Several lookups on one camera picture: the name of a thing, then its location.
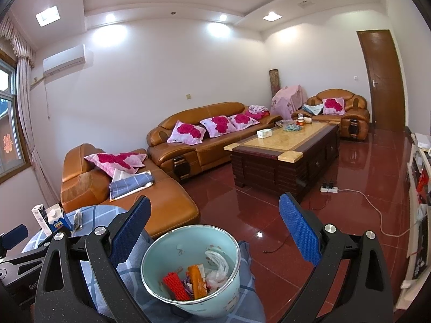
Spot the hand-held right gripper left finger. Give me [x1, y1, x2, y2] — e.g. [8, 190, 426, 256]
[34, 195, 152, 323]

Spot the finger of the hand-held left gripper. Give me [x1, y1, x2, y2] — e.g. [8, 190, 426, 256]
[0, 224, 29, 258]

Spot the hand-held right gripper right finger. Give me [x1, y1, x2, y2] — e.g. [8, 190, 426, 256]
[279, 192, 394, 323]

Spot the red striped wrapper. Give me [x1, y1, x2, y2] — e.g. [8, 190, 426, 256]
[162, 272, 192, 301]

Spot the orange snack wrapper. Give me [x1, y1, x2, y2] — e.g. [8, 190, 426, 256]
[187, 264, 207, 299]

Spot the white plastic bag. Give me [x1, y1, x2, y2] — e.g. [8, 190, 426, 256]
[205, 249, 230, 290]

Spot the teal enamel trash bin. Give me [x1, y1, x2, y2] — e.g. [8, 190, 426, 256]
[141, 225, 242, 318]

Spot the white milk carton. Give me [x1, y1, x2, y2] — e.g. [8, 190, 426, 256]
[31, 204, 51, 234]

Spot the blue plaid tablecloth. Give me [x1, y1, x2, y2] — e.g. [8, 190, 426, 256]
[22, 205, 266, 323]

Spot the blue drink carton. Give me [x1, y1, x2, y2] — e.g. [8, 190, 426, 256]
[45, 208, 73, 236]

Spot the folded blue plaid cloth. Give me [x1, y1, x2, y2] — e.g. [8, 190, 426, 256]
[109, 171, 154, 200]

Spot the brown leather chaise sofa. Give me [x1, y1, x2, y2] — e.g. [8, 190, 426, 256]
[61, 143, 201, 239]

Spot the dark wooden coffee table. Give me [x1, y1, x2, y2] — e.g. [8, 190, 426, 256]
[224, 120, 340, 202]

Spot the large pink rose pillow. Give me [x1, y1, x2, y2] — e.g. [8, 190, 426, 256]
[84, 152, 148, 178]

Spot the pale pink curtain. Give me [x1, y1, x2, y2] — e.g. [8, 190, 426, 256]
[15, 57, 59, 206]

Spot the brown leather long sofa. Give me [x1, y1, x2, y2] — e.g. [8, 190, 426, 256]
[146, 103, 283, 183]

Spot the white media cabinet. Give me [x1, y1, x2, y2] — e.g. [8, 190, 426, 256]
[395, 133, 431, 290]

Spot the sliding glass window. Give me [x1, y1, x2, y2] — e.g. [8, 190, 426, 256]
[0, 59, 31, 182]

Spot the brown leather armchair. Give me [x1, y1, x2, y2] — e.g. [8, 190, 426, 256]
[291, 89, 370, 141]

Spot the folded pink blanket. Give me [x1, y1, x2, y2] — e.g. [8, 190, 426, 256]
[248, 105, 270, 120]

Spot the pink cloth covered object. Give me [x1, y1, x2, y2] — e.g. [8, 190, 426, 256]
[270, 85, 308, 121]

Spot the pink rose armchair pillow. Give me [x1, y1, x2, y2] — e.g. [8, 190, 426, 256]
[321, 97, 346, 115]

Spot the rolled brown mat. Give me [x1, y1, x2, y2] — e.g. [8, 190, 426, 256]
[268, 69, 280, 106]

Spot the brown wooden door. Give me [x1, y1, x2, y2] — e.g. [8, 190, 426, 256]
[357, 30, 405, 132]

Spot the white air conditioner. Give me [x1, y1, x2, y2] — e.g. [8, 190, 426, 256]
[43, 44, 86, 76]

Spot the fringed curtain valance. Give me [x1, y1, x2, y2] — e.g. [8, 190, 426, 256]
[0, 17, 36, 68]

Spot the black floor cable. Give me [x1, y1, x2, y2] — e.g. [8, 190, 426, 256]
[263, 236, 287, 254]

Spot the white power cable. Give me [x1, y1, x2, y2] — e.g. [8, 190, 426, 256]
[337, 188, 411, 238]

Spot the air conditioner hose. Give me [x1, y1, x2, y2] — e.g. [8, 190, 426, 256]
[44, 76, 51, 120]

